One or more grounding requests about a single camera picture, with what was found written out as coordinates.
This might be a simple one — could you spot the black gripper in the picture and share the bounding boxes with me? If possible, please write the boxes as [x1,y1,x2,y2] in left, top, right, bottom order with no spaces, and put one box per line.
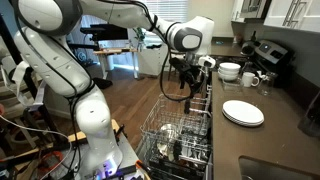
[169,57,207,114]

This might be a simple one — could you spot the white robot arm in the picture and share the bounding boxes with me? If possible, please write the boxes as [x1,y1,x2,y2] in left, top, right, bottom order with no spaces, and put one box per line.
[12,0,214,179]

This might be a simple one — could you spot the robot base table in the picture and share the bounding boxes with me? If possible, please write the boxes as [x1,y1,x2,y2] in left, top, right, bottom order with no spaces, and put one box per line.
[0,119,151,180]

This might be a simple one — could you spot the white plate stack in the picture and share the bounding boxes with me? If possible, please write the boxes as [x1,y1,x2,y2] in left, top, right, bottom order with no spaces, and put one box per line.
[222,111,264,127]

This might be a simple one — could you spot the stacked white bowls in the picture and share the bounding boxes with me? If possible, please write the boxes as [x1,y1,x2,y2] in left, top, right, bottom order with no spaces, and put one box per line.
[218,62,241,81]

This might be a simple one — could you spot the metal bowl in rack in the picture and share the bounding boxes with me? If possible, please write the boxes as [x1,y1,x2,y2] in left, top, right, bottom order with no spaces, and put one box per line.
[156,124,179,156]

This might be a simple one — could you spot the white mug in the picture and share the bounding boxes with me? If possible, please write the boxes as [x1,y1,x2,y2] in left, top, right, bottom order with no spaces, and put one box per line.
[242,72,260,87]

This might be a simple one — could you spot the clear glass jar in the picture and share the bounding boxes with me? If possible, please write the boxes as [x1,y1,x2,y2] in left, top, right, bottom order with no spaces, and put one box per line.
[257,72,277,96]

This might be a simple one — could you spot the wooden desk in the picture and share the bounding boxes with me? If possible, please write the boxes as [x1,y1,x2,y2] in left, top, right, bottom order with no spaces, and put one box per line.
[93,48,139,80]

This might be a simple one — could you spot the black monitor on stand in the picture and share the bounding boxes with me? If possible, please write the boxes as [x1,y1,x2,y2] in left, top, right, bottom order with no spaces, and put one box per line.
[80,24,128,41]

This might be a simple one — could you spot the white upper cabinets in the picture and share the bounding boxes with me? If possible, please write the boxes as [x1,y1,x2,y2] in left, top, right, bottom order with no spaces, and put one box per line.
[231,0,320,33]

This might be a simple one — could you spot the wire dishwasher rack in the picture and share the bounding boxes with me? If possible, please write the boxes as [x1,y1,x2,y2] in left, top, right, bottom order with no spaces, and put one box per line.
[141,85,212,176]

